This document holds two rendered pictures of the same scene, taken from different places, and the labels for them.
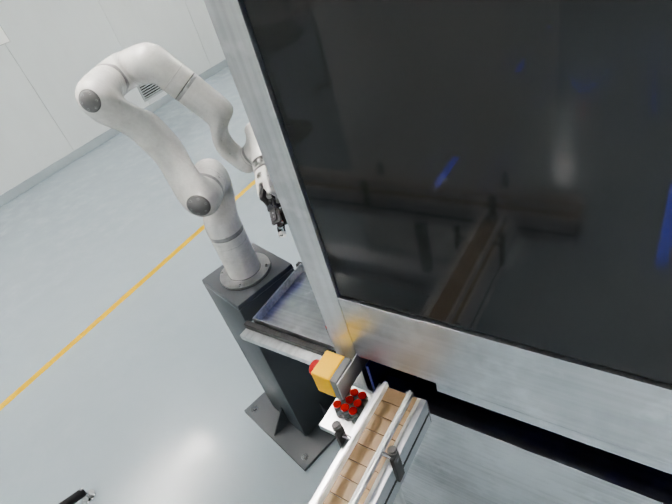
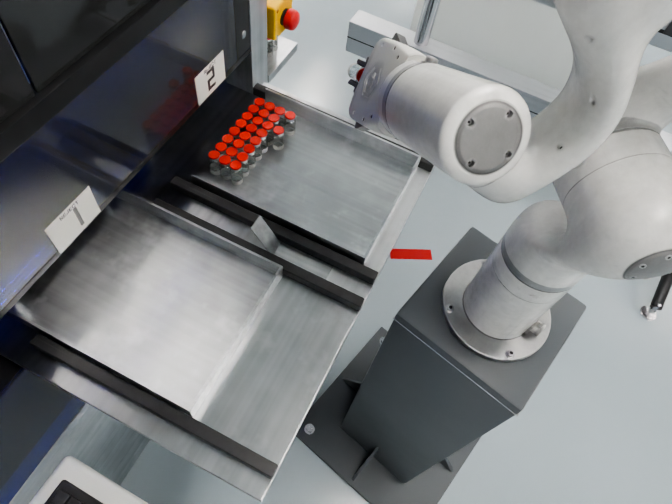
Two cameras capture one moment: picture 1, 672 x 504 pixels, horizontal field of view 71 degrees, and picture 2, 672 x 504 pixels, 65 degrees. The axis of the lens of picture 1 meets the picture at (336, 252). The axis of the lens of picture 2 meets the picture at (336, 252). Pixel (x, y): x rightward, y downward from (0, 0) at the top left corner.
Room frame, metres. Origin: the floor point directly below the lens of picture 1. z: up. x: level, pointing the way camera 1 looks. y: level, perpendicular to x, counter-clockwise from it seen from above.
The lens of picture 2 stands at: (1.65, -0.12, 1.66)
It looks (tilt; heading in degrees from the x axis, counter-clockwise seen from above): 58 degrees down; 153
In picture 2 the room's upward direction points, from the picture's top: 12 degrees clockwise
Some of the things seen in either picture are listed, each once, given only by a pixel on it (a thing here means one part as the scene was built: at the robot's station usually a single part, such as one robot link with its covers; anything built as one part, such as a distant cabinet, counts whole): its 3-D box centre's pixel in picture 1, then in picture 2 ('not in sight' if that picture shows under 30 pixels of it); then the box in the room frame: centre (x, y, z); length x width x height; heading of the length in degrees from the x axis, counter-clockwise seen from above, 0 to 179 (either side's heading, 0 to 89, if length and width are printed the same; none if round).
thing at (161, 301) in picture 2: not in sight; (146, 288); (1.23, -0.22, 0.90); 0.34 x 0.26 x 0.04; 47
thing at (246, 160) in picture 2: not in sight; (258, 144); (0.98, 0.01, 0.90); 0.18 x 0.02 x 0.05; 137
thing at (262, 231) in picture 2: not in sight; (292, 248); (1.22, 0.01, 0.91); 0.14 x 0.03 x 0.06; 48
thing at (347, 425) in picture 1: (356, 415); (256, 51); (0.68, 0.07, 0.87); 0.14 x 0.13 x 0.02; 47
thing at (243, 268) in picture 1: (236, 252); (516, 284); (1.39, 0.33, 0.95); 0.19 x 0.19 x 0.18
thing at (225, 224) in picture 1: (214, 197); (594, 228); (1.42, 0.33, 1.16); 0.19 x 0.12 x 0.24; 170
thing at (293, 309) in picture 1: (321, 305); (310, 171); (1.05, 0.09, 0.90); 0.34 x 0.26 x 0.04; 47
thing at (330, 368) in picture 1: (333, 374); (269, 10); (0.71, 0.09, 0.99); 0.08 x 0.07 x 0.07; 47
